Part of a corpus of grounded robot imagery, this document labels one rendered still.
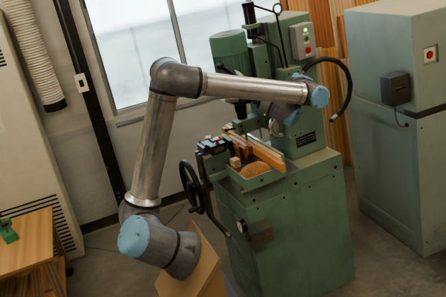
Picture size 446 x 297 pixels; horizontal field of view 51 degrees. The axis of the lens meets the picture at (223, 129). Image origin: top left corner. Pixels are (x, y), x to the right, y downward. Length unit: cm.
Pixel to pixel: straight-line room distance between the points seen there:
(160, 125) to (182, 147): 201
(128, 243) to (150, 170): 29
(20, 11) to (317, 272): 239
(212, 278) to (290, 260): 87
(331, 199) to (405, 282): 66
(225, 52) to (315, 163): 72
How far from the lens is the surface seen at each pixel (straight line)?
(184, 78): 161
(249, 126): 233
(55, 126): 359
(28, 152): 334
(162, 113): 175
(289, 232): 244
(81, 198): 380
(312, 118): 242
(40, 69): 331
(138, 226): 173
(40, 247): 289
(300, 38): 223
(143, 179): 184
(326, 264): 269
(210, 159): 225
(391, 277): 290
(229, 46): 215
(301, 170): 234
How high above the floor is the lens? 186
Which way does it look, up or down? 21 degrees down
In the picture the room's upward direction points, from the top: 12 degrees counter-clockwise
